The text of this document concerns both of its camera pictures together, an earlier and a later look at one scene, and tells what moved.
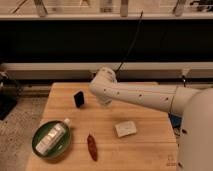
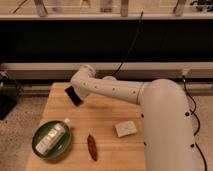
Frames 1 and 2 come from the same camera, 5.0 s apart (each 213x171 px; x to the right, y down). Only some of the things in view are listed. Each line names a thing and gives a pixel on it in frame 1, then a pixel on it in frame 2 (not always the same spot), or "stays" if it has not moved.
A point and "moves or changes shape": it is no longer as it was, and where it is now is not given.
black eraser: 79,99 moves or changes shape
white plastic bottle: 52,136 stays
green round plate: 61,144 stays
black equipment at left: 10,90 stays
